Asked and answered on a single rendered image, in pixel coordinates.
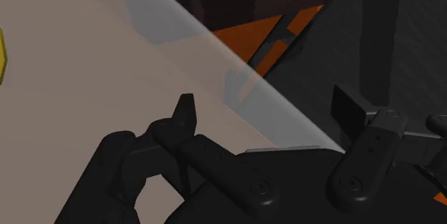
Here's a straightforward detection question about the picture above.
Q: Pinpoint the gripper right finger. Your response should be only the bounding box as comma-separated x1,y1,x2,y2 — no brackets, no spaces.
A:
326,84,447,215

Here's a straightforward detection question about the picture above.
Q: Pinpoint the yellow rounded object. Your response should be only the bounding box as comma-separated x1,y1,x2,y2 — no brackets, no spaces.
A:
0,27,8,86

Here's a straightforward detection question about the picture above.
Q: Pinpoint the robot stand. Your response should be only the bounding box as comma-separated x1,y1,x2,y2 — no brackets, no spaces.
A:
264,0,447,155

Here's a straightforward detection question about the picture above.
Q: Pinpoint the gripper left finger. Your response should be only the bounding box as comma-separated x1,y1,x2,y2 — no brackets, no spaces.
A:
54,92,281,224

